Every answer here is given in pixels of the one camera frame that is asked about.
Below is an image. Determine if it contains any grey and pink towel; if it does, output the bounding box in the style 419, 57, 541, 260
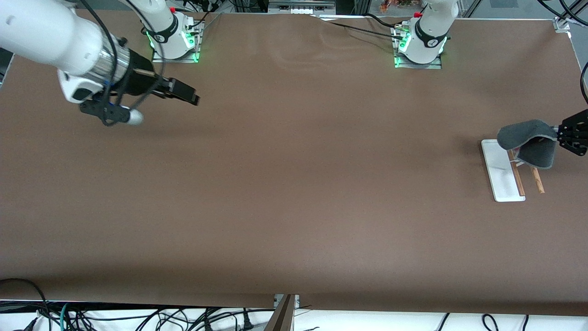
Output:
497, 120, 559, 170

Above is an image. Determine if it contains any brown table cover sheet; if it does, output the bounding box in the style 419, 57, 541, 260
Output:
0, 11, 588, 317

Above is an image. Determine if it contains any grey connector box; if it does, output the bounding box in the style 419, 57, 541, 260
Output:
268, 0, 337, 14

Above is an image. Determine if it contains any brown wooden beam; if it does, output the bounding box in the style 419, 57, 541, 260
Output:
264, 294, 297, 331

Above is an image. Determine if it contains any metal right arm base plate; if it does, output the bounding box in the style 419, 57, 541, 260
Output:
152, 21, 205, 63

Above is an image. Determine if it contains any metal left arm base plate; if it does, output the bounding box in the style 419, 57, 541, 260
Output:
393, 25, 444, 70

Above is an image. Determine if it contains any small metal bracket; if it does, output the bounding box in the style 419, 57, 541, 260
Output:
274, 294, 300, 309

